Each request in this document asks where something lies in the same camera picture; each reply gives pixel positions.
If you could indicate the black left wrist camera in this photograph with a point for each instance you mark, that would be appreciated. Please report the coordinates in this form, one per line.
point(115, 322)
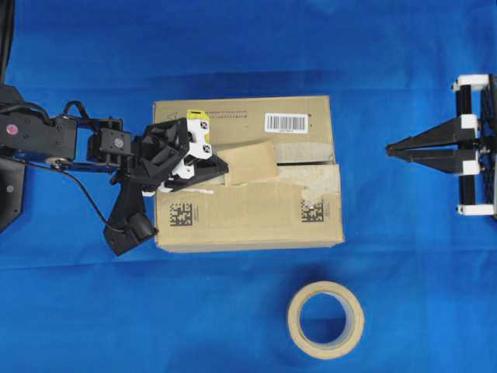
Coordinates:
point(128, 224)

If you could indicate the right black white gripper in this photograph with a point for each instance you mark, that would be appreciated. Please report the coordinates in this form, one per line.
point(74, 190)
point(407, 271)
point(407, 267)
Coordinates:
point(474, 133)

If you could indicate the blue table cloth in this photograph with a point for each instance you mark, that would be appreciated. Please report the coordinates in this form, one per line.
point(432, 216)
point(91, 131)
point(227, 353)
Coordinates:
point(424, 275)

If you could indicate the beige masking tape roll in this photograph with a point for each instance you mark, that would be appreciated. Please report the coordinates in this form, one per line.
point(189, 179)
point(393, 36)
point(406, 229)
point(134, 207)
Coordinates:
point(353, 329)

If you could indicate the brown tape strip piece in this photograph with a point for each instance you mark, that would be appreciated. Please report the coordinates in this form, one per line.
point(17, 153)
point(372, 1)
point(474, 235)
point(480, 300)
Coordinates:
point(249, 163)

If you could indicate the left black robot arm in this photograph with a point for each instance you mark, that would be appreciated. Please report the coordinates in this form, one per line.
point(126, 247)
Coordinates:
point(71, 141)

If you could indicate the brown cardboard box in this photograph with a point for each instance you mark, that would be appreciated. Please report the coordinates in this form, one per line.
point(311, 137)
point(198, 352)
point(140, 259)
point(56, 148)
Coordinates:
point(300, 208)

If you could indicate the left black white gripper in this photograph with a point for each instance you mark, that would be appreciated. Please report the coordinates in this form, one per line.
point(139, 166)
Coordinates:
point(174, 155)

